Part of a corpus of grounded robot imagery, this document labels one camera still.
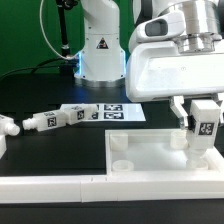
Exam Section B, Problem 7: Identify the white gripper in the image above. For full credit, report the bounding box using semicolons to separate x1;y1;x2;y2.
126;41;224;130

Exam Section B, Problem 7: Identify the white square tabletop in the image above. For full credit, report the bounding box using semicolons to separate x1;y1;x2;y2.
104;128;224;176

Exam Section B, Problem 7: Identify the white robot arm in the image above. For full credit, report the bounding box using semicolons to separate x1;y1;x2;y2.
75;0;224;127

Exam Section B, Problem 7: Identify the white U-shaped fence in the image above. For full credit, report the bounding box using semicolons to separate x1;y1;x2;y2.
0;134;224;204

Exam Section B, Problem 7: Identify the white tag sheet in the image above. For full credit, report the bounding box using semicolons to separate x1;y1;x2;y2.
88;103;145;122

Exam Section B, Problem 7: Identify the black cable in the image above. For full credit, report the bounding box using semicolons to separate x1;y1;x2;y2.
0;57;76;81

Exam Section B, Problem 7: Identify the black camera pole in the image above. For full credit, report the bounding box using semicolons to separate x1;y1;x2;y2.
55;0;78;57

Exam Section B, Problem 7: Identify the white cable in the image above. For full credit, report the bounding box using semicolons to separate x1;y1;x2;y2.
39;0;81;61

